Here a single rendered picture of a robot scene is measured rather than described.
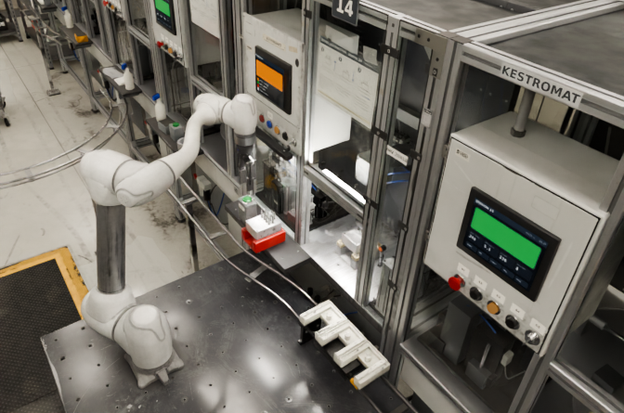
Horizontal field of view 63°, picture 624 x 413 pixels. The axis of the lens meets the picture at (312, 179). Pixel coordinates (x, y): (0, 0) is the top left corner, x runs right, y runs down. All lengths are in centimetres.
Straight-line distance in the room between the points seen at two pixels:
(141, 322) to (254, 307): 56
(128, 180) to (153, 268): 190
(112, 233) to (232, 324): 68
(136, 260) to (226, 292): 137
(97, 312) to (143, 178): 62
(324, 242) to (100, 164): 103
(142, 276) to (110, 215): 167
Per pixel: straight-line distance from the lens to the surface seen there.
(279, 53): 197
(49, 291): 363
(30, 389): 319
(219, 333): 228
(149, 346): 204
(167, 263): 362
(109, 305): 211
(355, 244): 215
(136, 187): 173
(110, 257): 201
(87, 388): 223
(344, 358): 195
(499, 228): 136
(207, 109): 214
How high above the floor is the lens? 243
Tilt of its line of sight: 34 degrees down
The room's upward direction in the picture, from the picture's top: 3 degrees clockwise
